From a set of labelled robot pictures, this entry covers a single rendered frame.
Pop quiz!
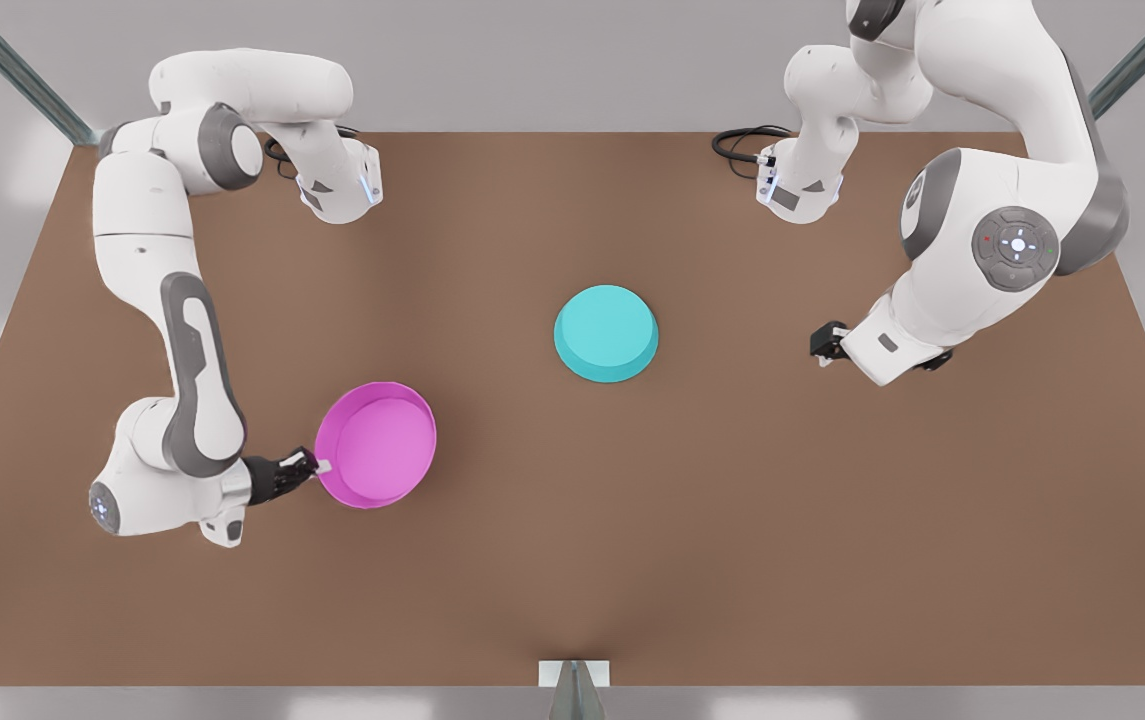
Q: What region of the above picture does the blue plate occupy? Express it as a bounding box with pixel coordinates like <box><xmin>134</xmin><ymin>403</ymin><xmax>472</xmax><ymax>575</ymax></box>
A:
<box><xmin>553</xmin><ymin>284</ymin><xmax>660</xmax><ymax>384</ymax></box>

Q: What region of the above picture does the black cable loop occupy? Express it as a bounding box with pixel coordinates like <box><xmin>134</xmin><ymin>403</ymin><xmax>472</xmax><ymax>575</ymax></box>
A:
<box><xmin>711</xmin><ymin>125</ymin><xmax>795</xmax><ymax>181</ymax></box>
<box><xmin>263</xmin><ymin>125</ymin><xmax>363</xmax><ymax>181</ymax></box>

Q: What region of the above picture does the pink plate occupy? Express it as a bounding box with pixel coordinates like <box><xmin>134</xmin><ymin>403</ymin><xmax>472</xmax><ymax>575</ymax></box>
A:
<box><xmin>314</xmin><ymin>381</ymin><xmax>438</xmax><ymax>510</ymax></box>

